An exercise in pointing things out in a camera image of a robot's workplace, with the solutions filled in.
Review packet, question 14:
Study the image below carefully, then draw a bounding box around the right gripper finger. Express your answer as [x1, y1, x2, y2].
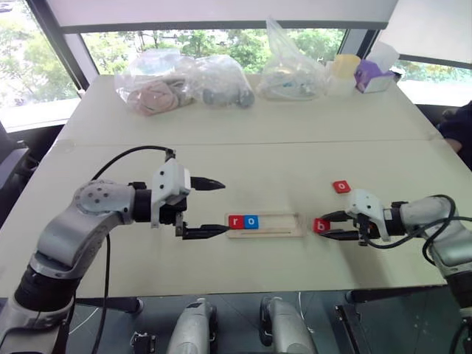
[322, 229, 361, 243]
[319, 210, 355, 223]

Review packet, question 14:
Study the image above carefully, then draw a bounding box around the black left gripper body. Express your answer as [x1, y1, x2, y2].
[159, 195, 190, 239]

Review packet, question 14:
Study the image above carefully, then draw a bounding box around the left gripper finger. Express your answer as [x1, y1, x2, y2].
[190, 176, 226, 192]
[183, 223, 230, 240]

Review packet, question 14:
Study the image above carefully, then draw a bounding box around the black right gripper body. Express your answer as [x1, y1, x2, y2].
[352, 213, 381, 247]

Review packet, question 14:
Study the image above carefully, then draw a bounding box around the red letter b block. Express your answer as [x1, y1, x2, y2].
[312, 218, 332, 235]

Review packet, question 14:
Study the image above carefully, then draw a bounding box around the wooden letter tray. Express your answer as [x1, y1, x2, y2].
[224, 212, 307, 240]

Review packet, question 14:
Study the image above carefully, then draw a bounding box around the silver rounded robot part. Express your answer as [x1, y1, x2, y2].
[260, 296, 316, 354]
[167, 297, 218, 354]

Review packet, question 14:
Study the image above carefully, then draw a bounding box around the plastic bag with dark items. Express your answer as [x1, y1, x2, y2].
[191, 55, 256, 110]

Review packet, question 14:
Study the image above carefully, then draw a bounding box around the plastic bag with pink items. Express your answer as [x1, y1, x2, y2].
[114, 49, 207, 117]

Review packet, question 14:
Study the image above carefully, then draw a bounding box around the tall clear plastic bag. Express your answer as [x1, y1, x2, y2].
[256, 16, 329, 101]

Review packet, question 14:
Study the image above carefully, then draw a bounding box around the person in dark clothes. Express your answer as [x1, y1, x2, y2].
[438, 101, 472, 170]

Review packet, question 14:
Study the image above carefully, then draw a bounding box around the purple tissue box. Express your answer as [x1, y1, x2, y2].
[353, 41, 401, 94]

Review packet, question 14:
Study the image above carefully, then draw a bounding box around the yellow-lidded plastic container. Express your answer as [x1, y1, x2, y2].
[326, 53, 361, 97]

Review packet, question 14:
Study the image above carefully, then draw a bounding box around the dark chair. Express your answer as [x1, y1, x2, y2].
[0, 121, 38, 226]

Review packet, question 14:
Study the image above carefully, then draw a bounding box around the white roller blind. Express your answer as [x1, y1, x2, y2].
[379, 0, 472, 64]
[44, 0, 400, 35]

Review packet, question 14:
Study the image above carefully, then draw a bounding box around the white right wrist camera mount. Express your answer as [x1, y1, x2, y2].
[346, 189, 392, 243]

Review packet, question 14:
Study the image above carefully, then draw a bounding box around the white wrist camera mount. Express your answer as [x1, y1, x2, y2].
[150, 159, 192, 229]
[346, 189, 392, 243]

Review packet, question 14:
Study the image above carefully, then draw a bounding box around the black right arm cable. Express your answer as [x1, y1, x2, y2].
[359, 194, 472, 266]

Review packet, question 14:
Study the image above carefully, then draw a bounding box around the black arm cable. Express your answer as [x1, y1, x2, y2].
[90, 145, 177, 354]
[359, 194, 472, 266]

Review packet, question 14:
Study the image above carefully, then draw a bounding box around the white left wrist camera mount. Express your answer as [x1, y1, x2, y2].
[150, 159, 192, 229]

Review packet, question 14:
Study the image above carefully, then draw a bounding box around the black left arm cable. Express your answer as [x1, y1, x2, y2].
[90, 145, 177, 354]

